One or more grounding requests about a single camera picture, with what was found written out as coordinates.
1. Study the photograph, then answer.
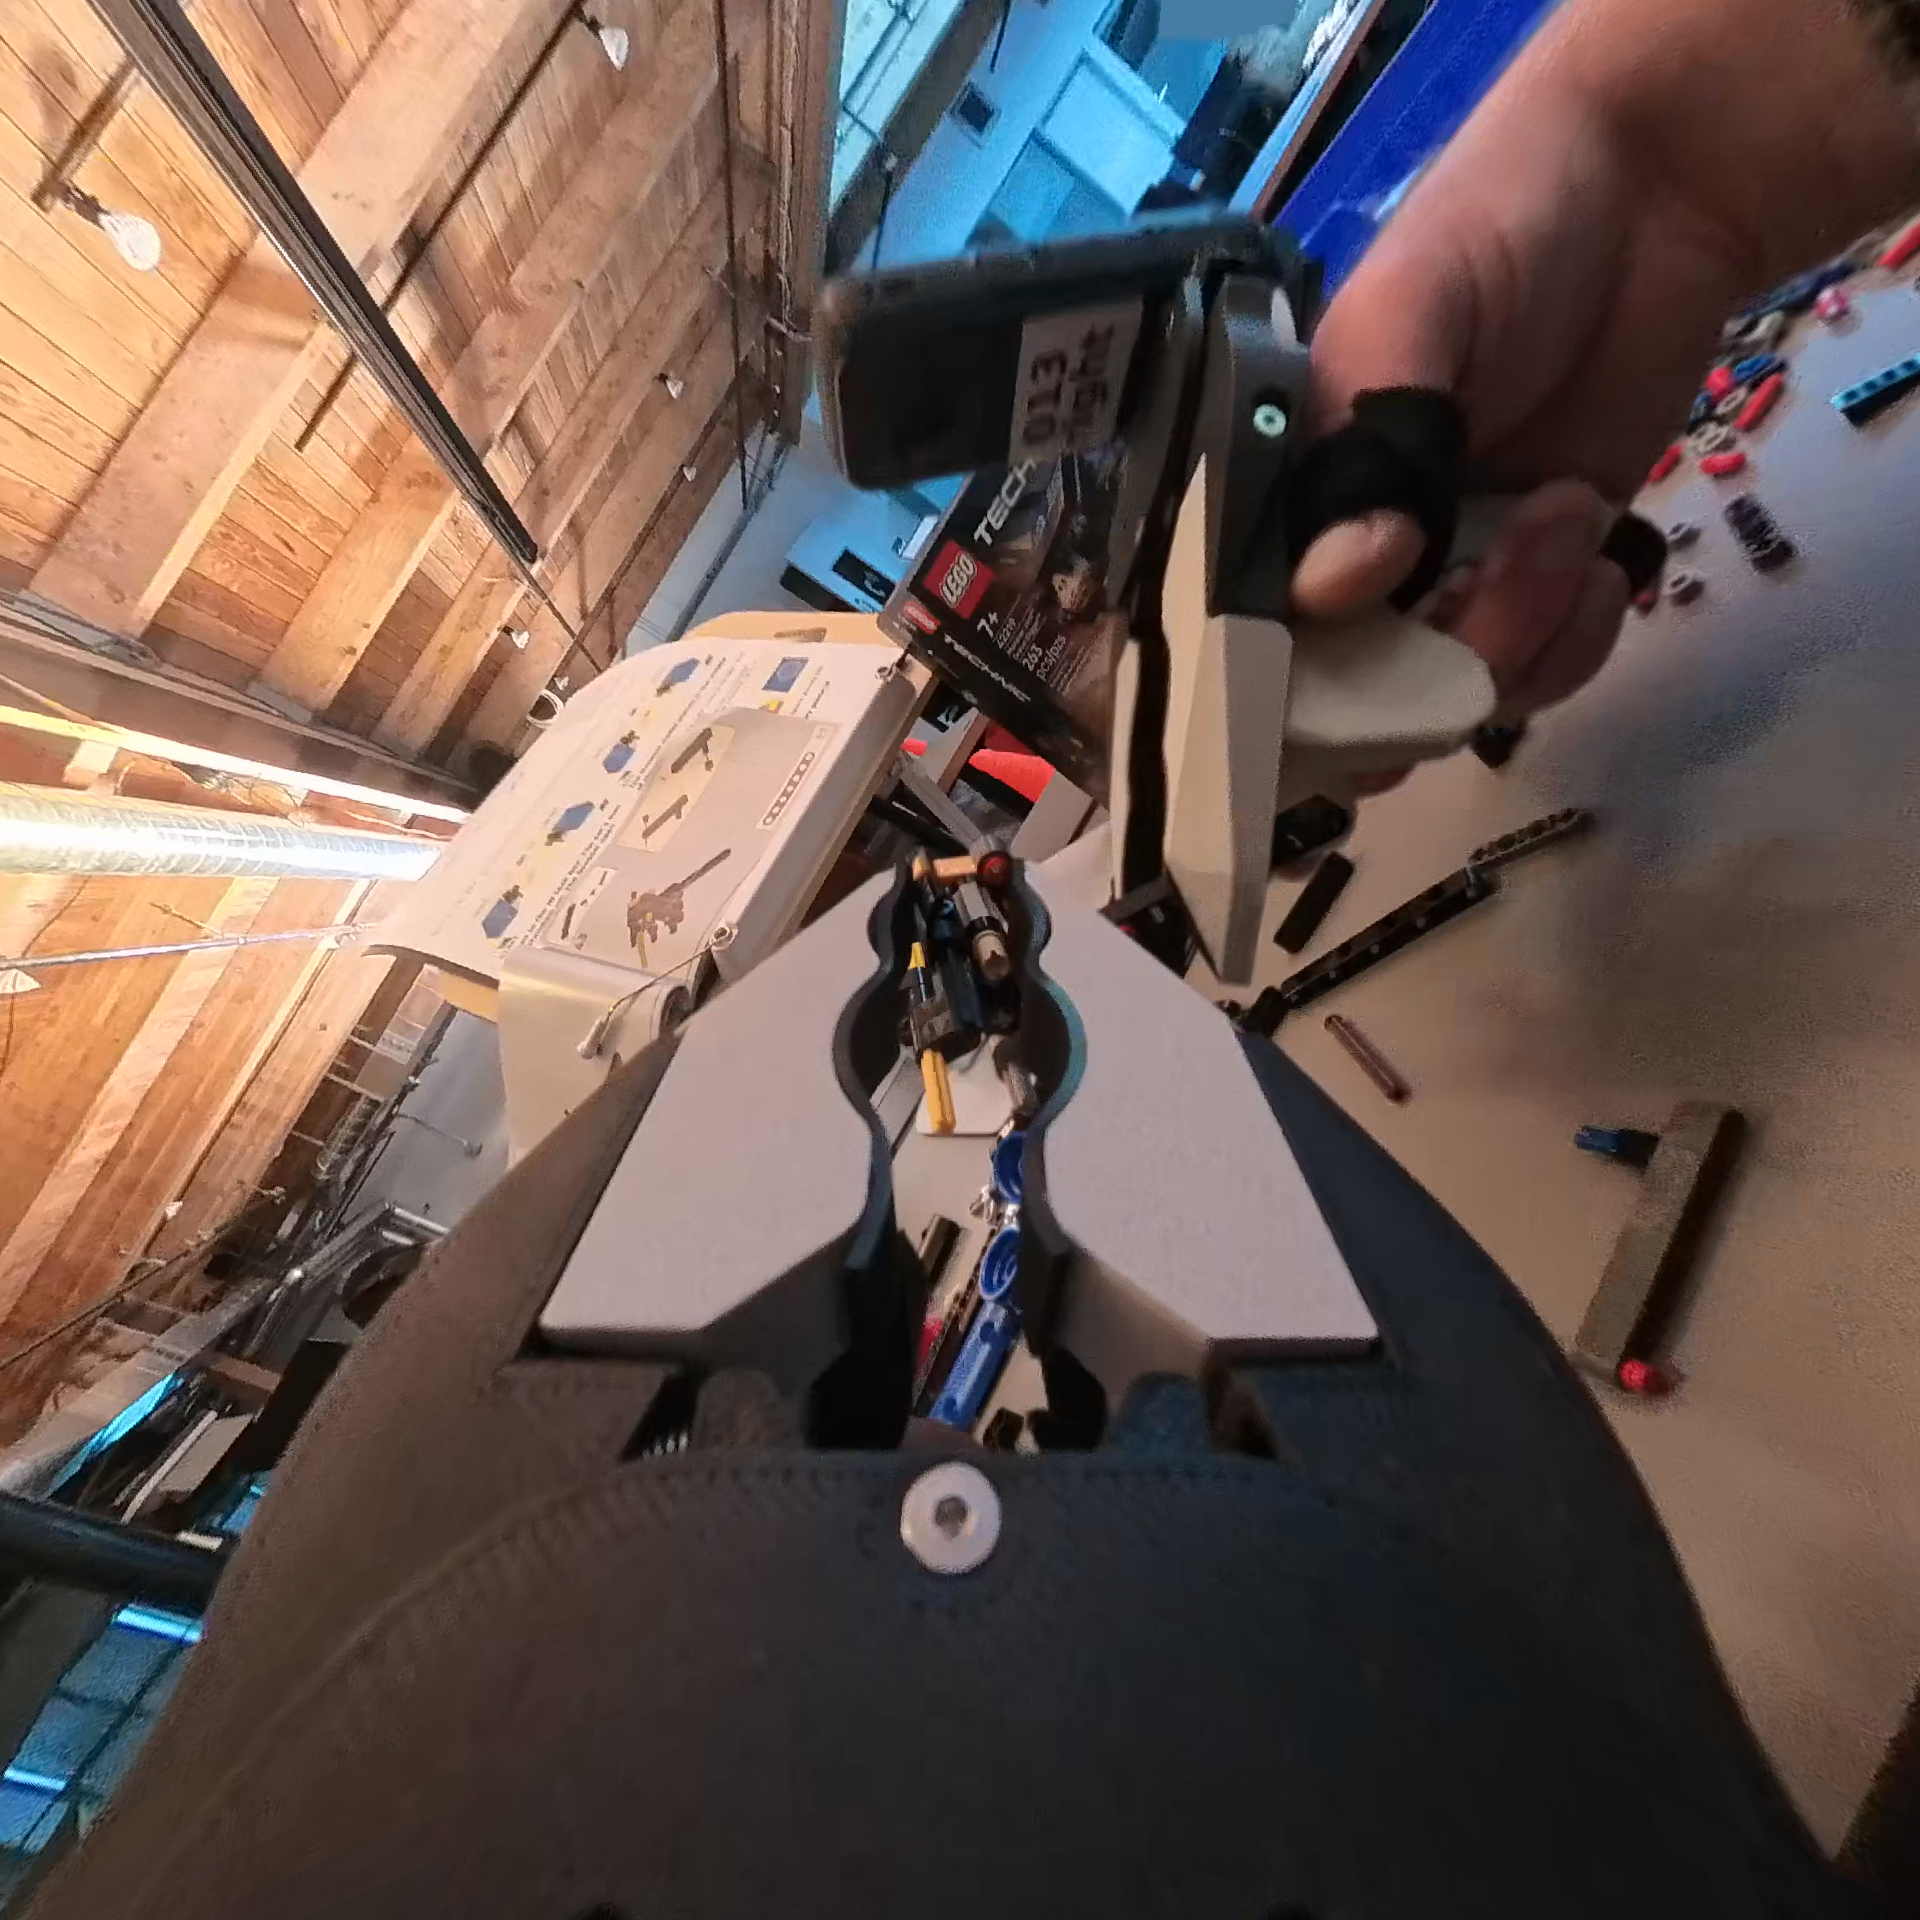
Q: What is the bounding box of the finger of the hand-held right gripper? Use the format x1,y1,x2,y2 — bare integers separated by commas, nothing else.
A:
1111,449,1297,987

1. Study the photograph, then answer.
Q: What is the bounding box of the person's right hand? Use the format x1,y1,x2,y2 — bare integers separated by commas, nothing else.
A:
1290,0,1920,797

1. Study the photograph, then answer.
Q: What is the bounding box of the black building toy box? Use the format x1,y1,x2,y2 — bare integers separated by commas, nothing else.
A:
877,441,1189,782

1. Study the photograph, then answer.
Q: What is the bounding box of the grey desk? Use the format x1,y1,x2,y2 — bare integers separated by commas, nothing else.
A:
892,224,1920,1869

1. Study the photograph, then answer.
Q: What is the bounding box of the thin dark grey liftarm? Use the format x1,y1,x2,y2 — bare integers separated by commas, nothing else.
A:
1471,805,1597,869

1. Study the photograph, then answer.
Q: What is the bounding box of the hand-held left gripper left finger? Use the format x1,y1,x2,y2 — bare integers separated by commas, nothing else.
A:
537,866,920,1449

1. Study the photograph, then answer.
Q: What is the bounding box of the grey flat toy beam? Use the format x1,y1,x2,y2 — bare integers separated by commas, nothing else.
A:
1573,1101,1747,1398

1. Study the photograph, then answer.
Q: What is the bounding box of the silver air duct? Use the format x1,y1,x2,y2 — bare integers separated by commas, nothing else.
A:
0,785,445,881

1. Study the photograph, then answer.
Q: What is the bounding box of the black ceiling light rail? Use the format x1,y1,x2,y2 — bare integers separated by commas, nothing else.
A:
90,0,542,563

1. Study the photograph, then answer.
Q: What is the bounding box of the pile of small toy pieces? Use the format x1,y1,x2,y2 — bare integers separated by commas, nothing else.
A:
1643,224,1920,602

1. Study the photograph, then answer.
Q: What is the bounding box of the brown toy axle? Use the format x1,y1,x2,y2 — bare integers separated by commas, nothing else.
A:
1325,1013,1413,1103

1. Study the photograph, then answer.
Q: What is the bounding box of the instruction booklet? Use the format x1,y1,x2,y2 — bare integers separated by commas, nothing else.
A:
366,642,920,992

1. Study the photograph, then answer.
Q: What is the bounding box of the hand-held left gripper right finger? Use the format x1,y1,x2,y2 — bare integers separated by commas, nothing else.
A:
1021,858,1383,1452

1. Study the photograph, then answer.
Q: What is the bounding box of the toy brick assembly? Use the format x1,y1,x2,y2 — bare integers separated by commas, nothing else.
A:
892,845,1045,1133

